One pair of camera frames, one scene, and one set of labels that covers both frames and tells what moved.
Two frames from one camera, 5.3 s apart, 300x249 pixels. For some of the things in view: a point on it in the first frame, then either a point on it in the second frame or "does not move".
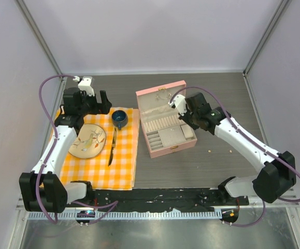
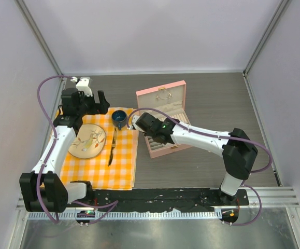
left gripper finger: (103, 108) does not move
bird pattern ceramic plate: (90, 141) does not move
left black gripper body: (89, 105) does not move
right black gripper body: (189, 118) to (153, 135)
